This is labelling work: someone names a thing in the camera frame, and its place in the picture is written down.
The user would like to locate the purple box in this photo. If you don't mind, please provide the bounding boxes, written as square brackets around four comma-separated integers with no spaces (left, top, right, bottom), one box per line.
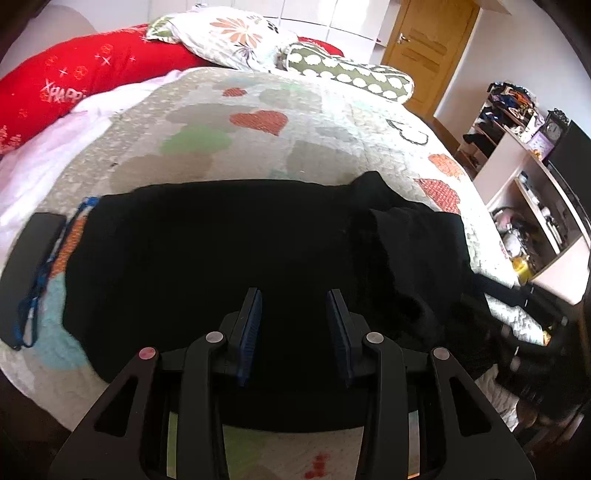
[527,134,554,160]

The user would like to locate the floral pillow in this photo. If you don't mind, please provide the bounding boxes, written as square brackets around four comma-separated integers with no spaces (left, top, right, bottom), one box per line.
[147,10,298,72]

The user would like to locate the blue lanyard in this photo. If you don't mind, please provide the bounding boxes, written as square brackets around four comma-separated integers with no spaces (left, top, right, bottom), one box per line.
[16,196,101,349]

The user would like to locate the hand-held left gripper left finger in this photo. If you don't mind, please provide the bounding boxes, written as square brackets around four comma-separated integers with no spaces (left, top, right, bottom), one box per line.
[46,287,264,480]

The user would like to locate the grey plush toy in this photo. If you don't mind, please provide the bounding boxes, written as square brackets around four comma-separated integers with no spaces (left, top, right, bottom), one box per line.
[502,228,522,257]

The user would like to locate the black television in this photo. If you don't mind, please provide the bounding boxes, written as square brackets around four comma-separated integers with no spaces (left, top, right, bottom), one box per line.
[547,119,591,222]

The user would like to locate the black flat case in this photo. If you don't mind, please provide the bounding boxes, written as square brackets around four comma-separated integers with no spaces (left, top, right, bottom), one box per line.
[0,211,68,344]

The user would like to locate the black ornate clock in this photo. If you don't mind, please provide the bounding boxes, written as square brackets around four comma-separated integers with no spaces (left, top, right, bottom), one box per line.
[544,108,570,146]

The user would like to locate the white sheet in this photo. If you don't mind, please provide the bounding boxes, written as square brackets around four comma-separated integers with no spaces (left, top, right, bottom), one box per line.
[0,69,185,241]

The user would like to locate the wooden door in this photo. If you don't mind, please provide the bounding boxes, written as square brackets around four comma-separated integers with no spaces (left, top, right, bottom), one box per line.
[381,0,481,118]

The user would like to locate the white wardrobe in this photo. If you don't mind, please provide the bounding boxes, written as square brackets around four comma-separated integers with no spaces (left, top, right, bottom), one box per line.
[259,0,398,47]

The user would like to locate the beige shelf unit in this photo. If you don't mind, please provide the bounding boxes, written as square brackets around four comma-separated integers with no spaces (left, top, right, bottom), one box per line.
[473,134,591,305]

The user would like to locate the patchwork quilt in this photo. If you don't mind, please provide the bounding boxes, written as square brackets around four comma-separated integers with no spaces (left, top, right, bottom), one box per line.
[0,67,546,480]

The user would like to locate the black pants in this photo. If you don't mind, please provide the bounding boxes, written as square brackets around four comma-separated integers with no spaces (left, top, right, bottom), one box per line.
[62,172,499,432]

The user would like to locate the red printed blanket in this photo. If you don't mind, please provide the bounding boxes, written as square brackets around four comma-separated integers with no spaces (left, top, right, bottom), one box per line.
[0,25,218,155]

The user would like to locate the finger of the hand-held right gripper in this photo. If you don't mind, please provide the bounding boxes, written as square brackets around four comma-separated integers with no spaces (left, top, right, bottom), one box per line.
[471,273,532,309]

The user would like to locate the red cushion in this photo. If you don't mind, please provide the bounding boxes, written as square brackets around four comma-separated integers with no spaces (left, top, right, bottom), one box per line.
[295,37,345,58]

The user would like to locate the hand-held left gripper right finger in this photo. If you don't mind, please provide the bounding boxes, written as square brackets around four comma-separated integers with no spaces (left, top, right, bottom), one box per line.
[325,288,539,480]

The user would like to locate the beige headboard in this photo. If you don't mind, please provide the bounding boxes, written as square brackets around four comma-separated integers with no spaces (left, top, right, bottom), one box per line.
[0,4,98,79]

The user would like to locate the green patterned pillow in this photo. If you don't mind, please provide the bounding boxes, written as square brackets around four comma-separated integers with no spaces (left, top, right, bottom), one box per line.
[277,42,415,106]

